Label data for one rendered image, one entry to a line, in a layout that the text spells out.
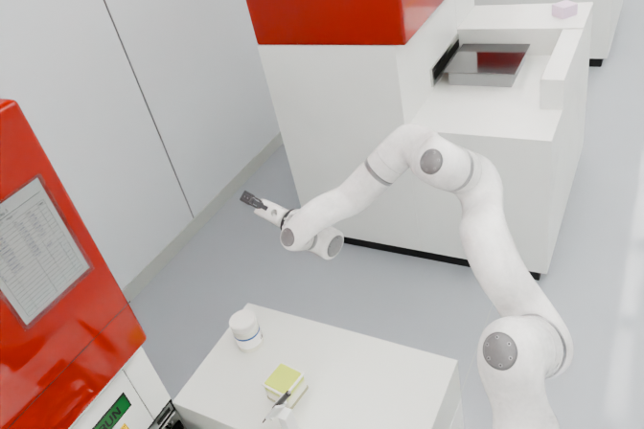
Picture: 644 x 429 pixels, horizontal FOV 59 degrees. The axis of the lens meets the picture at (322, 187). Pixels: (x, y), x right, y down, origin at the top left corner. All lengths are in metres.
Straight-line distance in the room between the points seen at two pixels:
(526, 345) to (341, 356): 0.57
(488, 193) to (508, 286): 0.21
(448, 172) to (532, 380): 0.41
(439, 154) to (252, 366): 0.74
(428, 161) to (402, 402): 0.56
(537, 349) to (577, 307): 1.82
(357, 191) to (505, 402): 0.58
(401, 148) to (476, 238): 0.29
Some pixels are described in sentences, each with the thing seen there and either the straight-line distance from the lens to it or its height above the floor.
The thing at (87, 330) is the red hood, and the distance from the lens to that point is 1.24.
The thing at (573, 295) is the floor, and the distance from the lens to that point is 2.96.
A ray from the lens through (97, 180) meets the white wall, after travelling 3.17.
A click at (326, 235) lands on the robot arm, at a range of 1.47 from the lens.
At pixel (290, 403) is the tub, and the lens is 1.42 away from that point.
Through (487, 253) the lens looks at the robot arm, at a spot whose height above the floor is 1.33.
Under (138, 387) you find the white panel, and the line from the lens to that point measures 1.47.
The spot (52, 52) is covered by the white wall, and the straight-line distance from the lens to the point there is 2.99.
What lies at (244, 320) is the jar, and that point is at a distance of 1.53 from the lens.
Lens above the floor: 2.12
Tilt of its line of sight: 34 degrees down
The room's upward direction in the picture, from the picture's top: 14 degrees counter-clockwise
